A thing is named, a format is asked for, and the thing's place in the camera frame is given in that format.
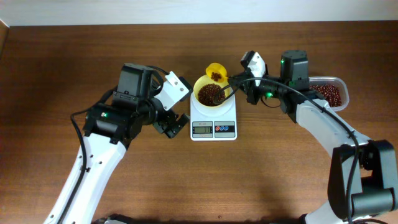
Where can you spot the red adzuki beans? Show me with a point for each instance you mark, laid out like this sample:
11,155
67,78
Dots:
330,92

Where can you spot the white digital kitchen scale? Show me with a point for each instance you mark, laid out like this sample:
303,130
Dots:
212,123

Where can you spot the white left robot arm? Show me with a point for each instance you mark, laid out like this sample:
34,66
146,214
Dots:
103,143

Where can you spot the clear plastic bean container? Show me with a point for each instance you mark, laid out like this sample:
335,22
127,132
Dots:
336,82

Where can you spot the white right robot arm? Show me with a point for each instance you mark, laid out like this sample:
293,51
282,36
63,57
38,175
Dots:
363,175

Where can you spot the red beans in bowl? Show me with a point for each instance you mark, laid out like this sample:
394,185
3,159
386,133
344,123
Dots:
209,93

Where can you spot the yellow plastic measuring scoop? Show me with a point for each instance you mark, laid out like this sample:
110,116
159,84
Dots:
217,72

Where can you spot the yellow plastic bowl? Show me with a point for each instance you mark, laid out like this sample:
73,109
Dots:
204,80

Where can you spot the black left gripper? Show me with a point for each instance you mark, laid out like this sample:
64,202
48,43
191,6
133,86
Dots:
170,132

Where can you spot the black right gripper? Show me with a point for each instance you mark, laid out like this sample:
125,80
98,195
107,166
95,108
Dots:
249,89

